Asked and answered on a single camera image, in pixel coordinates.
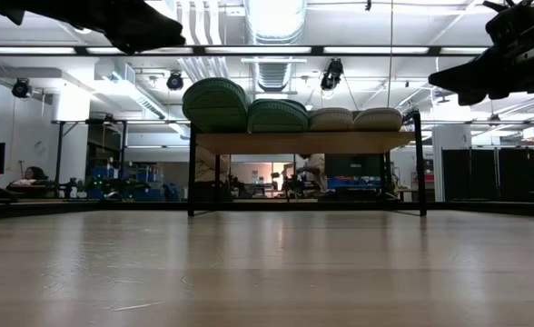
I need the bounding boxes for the person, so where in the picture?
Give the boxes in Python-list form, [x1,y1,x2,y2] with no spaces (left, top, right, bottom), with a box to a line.
[7,165,50,187]
[193,147,232,185]
[296,153,330,194]

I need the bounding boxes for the black partition panels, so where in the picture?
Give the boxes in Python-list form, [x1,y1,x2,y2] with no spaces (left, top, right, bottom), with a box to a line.
[441,140,534,203]

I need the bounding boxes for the silver ventilation duct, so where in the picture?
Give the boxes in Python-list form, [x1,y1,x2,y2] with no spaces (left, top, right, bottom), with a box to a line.
[243,0,308,92]

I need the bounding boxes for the black aluminium rig frame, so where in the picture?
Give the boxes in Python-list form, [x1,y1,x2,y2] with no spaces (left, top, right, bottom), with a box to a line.
[0,44,534,219]

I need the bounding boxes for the green rubber slide sandal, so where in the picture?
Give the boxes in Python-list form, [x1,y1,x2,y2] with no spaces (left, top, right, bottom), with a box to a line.
[182,76,252,134]
[247,98,310,134]

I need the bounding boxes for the grey rubber slide sandal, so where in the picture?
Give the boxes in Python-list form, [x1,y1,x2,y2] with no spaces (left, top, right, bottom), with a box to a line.
[352,107,403,133]
[307,107,355,133]

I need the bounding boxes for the wooden shelf black metal legs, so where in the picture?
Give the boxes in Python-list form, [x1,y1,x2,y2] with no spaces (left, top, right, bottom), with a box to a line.
[187,108,428,218]

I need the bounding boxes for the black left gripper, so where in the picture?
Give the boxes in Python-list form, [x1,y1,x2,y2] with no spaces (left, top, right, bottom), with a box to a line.
[0,0,186,55]

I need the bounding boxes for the black ceiling camera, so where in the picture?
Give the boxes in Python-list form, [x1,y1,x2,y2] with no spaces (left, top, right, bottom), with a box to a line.
[320,57,344,92]
[165,71,185,91]
[11,77,33,100]

